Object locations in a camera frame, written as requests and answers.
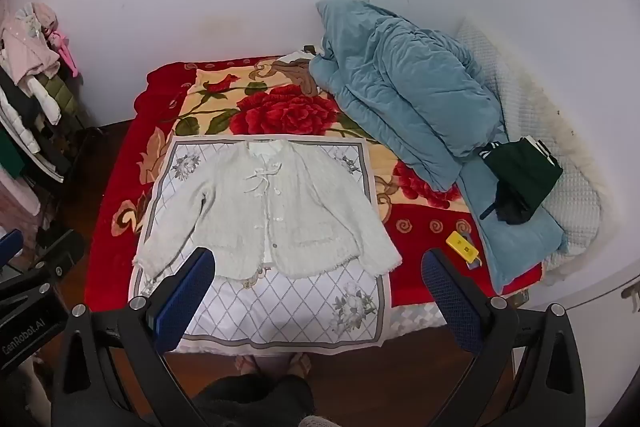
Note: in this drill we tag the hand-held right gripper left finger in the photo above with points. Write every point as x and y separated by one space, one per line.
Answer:
182 302

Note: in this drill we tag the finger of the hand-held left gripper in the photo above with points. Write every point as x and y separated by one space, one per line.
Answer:
62 252
10 247

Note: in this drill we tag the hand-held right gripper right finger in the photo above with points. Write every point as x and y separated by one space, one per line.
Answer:
450 302

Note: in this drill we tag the white knit cardigan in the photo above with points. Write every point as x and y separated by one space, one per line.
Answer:
280 212

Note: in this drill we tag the black clothes rack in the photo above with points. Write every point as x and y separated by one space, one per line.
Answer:
75 142

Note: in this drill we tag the pink clothes hanger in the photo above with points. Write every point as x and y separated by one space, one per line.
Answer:
67 54

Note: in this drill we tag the pale pink lace cloth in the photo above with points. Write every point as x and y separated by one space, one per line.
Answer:
17 197

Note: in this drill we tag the yellow rectangular device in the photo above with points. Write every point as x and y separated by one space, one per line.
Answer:
462 249

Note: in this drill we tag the blue pillow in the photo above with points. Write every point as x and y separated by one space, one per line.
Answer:
510 242

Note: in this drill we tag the person's left foot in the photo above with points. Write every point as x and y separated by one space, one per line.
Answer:
246 363

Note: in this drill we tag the person's foot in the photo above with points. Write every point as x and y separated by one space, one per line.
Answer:
246 363
300 364

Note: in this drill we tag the person's right foot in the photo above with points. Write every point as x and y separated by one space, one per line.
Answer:
300 364

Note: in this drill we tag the white puffer jacket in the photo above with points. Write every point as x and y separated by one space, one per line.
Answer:
20 112

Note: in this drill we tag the dark green striped garment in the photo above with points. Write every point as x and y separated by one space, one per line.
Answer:
525 177

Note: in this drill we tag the olive puffer jacket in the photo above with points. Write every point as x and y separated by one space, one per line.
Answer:
60 92

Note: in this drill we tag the person's grey fuzzy clothing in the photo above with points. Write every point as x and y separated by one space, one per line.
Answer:
322 422

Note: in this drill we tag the white quilted mattress pad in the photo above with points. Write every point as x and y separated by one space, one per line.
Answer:
560 142

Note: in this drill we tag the pale pink jacket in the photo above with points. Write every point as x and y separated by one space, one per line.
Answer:
25 52

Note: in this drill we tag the blue quilt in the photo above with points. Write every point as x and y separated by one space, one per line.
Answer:
400 92

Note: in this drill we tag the red floral blanket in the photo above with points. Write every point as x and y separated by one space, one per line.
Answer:
280 107

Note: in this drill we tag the white cloth piece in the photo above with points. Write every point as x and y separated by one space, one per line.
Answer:
297 54

